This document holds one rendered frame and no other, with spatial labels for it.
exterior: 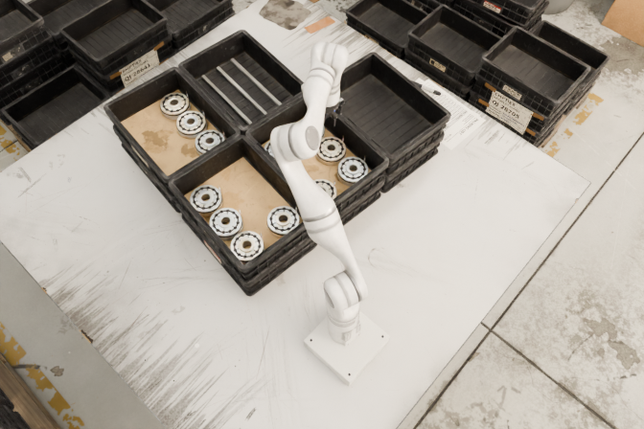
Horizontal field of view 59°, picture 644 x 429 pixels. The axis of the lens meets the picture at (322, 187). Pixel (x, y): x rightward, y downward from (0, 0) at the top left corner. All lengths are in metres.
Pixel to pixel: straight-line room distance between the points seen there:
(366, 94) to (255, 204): 0.62
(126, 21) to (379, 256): 1.77
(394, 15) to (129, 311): 2.18
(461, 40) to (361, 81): 1.02
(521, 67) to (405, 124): 0.96
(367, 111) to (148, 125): 0.79
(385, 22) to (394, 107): 1.22
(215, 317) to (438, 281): 0.73
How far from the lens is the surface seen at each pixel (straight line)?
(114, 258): 2.03
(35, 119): 3.08
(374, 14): 3.34
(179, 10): 3.24
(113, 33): 3.02
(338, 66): 1.58
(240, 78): 2.23
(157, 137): 2.09
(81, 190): 2.21
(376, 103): 2.15
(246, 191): 1.91
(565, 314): 2.85
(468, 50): 3.08
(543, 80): 2.89
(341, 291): 1.49
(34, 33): 3.06
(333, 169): 1.95
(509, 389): 2.65
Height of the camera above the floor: 2.45
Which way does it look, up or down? 58 degrees down
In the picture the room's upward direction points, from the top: 3 degrees clockwise
